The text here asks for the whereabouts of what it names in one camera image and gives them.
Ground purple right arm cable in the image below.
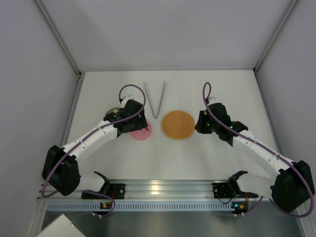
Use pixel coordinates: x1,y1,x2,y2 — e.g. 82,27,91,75
202,82,316,218

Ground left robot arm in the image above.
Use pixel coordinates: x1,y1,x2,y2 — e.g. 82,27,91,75
41,99,148,198

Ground pink round lid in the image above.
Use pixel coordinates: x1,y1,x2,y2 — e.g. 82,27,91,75
130,122,152,141

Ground slotted cable duct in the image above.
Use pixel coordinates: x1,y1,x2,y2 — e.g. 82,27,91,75
46,201,246,212

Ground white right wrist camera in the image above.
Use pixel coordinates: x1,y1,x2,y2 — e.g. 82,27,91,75
206,97,219,104

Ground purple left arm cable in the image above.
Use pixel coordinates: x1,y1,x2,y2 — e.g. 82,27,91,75
40,84,147,218

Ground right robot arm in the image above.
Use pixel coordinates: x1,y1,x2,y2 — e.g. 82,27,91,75
195,102,315,213

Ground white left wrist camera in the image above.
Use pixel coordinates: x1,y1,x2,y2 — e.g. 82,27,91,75
120,94,134,101

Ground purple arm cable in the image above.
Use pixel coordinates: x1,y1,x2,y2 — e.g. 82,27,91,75
202,82,316,218
40,84,147,218

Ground orange woven plate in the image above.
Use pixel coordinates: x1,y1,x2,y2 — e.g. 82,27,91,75
161,110,195,140

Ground steel bowl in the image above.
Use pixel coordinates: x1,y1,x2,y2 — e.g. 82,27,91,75
106,107,120,115

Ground aluminium rail base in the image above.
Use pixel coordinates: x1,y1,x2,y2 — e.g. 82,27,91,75
37,179,279,200

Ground metal tongs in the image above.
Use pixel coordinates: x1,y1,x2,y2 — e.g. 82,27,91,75
144,81,166,119

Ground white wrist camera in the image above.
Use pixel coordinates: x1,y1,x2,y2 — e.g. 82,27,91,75
120,94,134,101
206,97,219,104

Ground white box corner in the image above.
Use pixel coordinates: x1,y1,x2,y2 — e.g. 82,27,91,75
38,214,85,237

